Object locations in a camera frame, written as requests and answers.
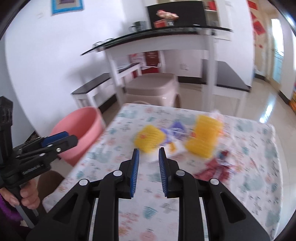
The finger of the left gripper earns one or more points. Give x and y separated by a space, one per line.
53 150
49 140

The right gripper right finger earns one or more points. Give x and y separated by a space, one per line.
207 207

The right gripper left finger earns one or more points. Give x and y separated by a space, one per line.
90 209

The red snack wrapper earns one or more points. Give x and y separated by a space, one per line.
220 167

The yellow foam net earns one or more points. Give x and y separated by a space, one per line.
205 136
149 138

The purple face mask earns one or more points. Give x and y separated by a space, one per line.
176 131

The white orange plastic bag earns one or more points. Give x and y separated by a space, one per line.
216 114

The person's left hand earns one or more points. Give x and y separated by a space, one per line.
29 194

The pink plastic bucket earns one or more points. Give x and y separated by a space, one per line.
87 125

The floral tablecloth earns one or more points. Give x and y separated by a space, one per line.
160 173

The left black white bench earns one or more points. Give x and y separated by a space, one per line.
99 90

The black white bench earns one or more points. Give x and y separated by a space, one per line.
228 84
99 90

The eyeglasses on table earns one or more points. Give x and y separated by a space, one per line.
101 42

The beige plastic stool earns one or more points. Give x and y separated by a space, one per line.
161 89

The red cartons under table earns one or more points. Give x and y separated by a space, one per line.
149 61

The blue framed picture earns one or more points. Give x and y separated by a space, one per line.
64 6

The right black white bench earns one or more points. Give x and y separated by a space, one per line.
228 84

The grey mug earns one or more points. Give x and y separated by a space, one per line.
138 26

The red gift box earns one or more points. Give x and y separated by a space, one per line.
160 23

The flower vase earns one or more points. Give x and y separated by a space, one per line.
168 16

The glass door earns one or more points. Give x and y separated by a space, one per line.
278 49

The white table glass top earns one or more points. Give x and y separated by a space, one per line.
167 38

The black monitor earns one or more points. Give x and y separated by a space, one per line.
189 13

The white wall shelf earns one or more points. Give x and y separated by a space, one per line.
211 12

